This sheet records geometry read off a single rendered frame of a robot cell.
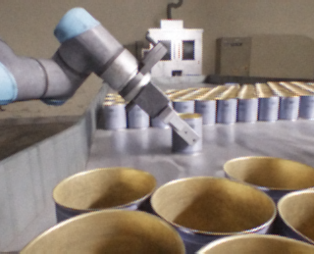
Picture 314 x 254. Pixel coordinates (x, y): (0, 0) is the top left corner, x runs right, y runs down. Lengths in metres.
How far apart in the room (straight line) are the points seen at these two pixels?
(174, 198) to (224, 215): 0.04
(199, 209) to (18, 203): 0.21
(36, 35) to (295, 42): 6.59
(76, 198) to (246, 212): 0.12
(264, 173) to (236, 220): 0.07
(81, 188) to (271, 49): 7.78
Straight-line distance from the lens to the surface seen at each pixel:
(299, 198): 0.18
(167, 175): 0.45
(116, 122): 0.77
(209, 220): 0.20
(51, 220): 0.36
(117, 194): 0.22
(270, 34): 7.91
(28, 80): 0.47
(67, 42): 0.51
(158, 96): 0.47
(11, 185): 0.33
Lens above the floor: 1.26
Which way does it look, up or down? 13 degrees down
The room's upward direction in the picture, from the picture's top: 1 degrees counter-clockwise
